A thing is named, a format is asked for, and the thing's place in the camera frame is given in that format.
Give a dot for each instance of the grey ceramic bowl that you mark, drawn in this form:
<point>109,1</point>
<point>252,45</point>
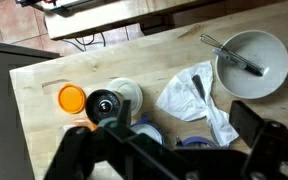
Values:
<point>267,65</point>

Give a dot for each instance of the metal wire whisk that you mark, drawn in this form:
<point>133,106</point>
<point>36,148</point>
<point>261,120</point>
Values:
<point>212,42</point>

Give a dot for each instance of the white plastic container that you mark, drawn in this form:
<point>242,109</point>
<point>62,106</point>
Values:
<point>129,90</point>

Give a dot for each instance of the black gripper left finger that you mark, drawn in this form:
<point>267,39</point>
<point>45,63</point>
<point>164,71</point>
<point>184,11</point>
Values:
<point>124,114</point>

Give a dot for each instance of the blue cup left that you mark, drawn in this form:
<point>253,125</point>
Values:
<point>143,126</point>

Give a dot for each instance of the blue cup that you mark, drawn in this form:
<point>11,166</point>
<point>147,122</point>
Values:
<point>194,141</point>
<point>143,126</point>

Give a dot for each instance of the orange plastic lid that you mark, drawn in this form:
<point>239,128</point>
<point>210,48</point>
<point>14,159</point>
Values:
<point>71,99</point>

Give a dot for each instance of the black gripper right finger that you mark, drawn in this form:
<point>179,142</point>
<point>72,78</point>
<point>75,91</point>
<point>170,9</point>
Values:
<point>245,122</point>

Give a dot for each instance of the crumpled white paper towel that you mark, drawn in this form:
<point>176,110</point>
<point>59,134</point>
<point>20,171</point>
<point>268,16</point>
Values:
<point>187,97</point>

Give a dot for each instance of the blue cup right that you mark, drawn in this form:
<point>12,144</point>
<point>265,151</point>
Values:
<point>194,141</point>

